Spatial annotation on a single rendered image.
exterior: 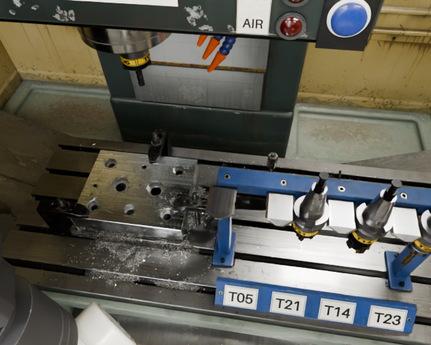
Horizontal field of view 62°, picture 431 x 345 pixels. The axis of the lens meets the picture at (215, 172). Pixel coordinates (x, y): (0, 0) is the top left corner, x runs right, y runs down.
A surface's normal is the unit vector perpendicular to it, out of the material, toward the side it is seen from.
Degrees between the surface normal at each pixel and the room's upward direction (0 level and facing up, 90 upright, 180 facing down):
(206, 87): 90
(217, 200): 0
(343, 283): 0
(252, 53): 90
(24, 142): 24
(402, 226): 0
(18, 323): 16
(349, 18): 87
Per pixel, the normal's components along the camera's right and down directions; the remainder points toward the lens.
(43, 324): 0.96, -0.26
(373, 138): -0.02, -0.61
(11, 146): 0.39, -0.51
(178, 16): -0.14, 0.79
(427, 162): -0.43, -0.59
